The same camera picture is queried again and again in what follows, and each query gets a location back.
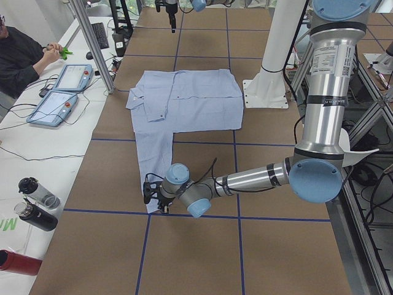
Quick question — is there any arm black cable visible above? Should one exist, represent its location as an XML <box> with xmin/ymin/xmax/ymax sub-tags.
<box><xmin>144</xmin><ymin>157</ymin><xmax>289</xmax><ymax>197</ymax></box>

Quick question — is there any person in black top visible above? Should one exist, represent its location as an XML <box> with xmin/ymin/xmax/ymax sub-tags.
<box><xmin>1</xmin><ymin>15</ymin><xmax>63</xmax><ymax>99</ymax></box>

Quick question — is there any clear water bottle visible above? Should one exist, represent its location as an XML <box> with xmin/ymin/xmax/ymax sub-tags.
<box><xmin>18</xmin><ymin>177</ymin><xmax>60</xmax><ymax>210</ymax></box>

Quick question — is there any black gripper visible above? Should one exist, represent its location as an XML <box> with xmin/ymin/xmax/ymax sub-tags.
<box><xmin>142</xmin><ymin>181</ymin><xmax>171</xmax><ymax>214</ymax></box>
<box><xmin>154</xmin><ymin>0</ymin><xmax>178</xmax><ymax>33</ymax></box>

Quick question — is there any blue teach pendant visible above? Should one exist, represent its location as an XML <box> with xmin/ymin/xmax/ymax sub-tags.
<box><xmin>52</xmin><ymin>64</ymin><xmax>94</xmax><ymax>93</ymax></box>
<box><xmin>26</xmin><ymin>90</ymin><xmax>78</xmax><ymax>127</ymax></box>

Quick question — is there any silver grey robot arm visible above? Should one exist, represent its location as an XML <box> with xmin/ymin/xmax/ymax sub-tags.
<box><xmin>127</xmin><ymin>1</ymin><xmax>371</xmax><ymax>218</ymax></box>
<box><xmin>154</xmin><ymin>0</ymin><xmax>235</xmax><ymax>34</ymax></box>

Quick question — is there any grey metal frame post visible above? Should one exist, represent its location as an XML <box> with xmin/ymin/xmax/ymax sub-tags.
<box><xmin>69</xmin><ymin>0</ymin><xmax>115</xmax><ymax>94</ymax></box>

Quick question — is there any white curved chair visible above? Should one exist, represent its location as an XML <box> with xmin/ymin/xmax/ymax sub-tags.
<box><xmin>338</xmin><ymin>128</ymin><xmax>379</xmax><ymax>168</ymax></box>

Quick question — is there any upper blue teach pendant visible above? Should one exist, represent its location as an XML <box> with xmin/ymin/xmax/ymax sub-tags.
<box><xmin>52</xmin><ymin>64</ymin><xmax>94</xmax><ymax>93</ymax></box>

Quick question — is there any black insulated bottle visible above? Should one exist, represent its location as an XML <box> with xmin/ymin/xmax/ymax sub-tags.
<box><xmin>14</xmin><ymin>202</ymin><xmax>58</xmax><ymax>232</ymax></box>

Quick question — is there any green toy object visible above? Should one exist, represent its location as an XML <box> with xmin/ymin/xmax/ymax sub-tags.
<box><xmin>60</xmin><ymin>47</ymin><xmax>73</xmax><ymax>60</ymax></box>

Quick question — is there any lower blue teach pendant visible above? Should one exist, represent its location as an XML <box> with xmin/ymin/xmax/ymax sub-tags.
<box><xmin>26</xmin><ymin>90</ymin><xmax>78</xmax><ymax>127</ymax></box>

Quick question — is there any aluminium frame rail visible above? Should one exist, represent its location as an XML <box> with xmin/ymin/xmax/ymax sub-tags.
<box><xmin>288</xmin><ymin>0</ymin><xmax>393</xmax><ymax>295</ymax></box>

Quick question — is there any black keyboard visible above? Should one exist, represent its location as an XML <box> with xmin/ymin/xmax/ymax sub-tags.
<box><xmin>91</xmin><ymin>22</ymin><xmax>109</xmax><ymax>49</ymax></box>

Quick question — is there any red bottle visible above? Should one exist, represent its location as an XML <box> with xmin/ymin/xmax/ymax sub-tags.
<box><xmin>1</xmin><ymin>250</ymin><xmax>42</xmax><ymax>276</ymax></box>

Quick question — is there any light blue striped shirt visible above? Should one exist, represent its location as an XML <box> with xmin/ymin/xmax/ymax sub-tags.
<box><xmin>125</xmin><ymin>69</ymin><xmax>244</xmax><ymax>214</ymax></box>

